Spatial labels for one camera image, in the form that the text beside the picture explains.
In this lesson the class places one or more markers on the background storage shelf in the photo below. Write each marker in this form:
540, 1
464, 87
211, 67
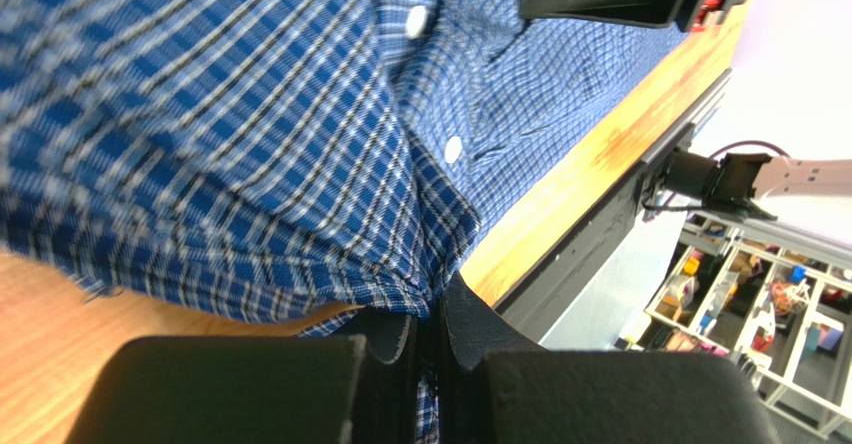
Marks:
776, 302

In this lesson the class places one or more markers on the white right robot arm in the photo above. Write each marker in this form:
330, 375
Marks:
733, 185

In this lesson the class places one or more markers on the aluminium rail frame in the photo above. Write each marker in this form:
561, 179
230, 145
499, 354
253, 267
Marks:
593, 281

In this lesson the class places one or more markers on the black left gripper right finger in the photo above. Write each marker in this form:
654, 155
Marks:
497, 386

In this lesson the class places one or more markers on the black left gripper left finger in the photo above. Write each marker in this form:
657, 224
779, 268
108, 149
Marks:
357, 385

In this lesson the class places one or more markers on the blue checked long sleeve shirt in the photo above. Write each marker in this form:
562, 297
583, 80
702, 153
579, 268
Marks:
257, 159

